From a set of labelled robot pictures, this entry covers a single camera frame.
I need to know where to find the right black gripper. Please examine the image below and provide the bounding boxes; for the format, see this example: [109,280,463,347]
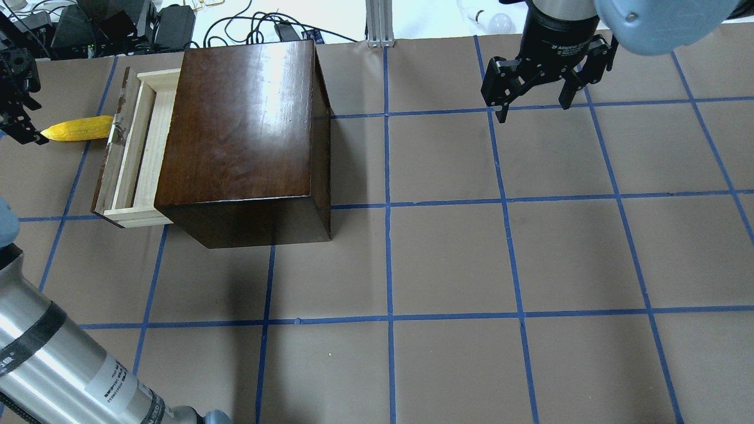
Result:
[480,34,619,124]

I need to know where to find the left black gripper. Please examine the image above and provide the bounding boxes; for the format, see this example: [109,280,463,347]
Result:
[1,48,49,145]

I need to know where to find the yellow corn cob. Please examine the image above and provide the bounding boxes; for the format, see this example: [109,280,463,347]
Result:
[41,115,114,142]

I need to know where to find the wooden drawer with white handle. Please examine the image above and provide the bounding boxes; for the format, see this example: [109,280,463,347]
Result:
[91,67,181,228]

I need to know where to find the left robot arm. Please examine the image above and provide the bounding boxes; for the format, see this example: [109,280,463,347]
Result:
[2,141,230,423]

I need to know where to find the dark wooden drawer cabinet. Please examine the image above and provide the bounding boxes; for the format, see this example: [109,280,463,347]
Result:
[154,40,332,248]

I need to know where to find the white light bulb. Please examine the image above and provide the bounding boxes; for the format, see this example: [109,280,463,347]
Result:
[456,1,516,35]

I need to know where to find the black power adapter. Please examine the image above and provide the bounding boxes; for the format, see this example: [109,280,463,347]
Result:
[154,5,196,52]

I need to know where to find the aluminium frame post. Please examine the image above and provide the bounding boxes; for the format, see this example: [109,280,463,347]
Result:
[365,0,395,48]

